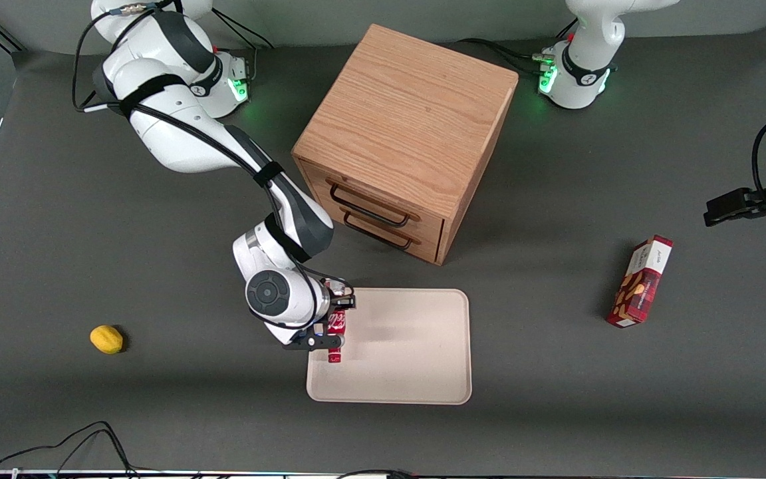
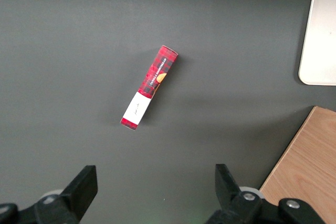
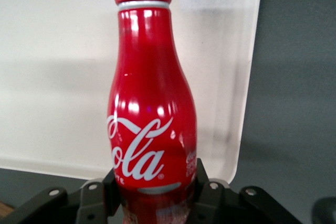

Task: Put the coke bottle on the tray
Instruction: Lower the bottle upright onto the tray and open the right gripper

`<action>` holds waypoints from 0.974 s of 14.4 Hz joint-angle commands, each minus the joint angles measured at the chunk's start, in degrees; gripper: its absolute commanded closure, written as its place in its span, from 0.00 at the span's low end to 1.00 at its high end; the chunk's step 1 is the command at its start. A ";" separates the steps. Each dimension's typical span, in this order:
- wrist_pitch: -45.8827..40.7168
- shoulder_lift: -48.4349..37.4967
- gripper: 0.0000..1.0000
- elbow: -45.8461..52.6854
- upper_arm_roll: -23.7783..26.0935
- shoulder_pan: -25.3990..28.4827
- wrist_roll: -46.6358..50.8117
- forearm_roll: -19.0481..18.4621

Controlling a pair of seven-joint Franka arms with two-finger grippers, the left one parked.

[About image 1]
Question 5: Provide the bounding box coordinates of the yellow lemon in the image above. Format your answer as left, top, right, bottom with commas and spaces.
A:
89, 325, 124, 355

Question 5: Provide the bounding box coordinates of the red soda can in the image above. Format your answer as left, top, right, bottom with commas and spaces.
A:
326, 308, 348, 364

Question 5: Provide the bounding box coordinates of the red tartan shortbread box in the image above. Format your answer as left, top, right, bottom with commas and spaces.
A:
606, 234, 674, 329

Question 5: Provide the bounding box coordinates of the wooden two-drawer cabinet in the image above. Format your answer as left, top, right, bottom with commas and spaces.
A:
291, 24, 519, 267

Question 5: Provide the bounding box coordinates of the black right arm base cable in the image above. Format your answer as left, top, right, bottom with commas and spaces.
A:
212, 7, 276, 51

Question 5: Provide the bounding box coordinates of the black metal drawer handle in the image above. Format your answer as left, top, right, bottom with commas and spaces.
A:
328, 183, 413, 229
342, 212, 417, 251

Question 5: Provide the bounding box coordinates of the black arm base cable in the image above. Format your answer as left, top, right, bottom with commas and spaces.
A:
212, 7, 276, 51
456, 37, 555, 74

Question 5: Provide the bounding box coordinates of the beige plastic tray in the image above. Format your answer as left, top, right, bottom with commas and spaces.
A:
306, 287, 473, 406

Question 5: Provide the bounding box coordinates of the black left arm base cable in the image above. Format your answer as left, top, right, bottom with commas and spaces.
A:
456, 37, 555, 74

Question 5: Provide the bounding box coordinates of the black floor cable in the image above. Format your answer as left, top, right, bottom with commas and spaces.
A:
0, 420, 141, 479

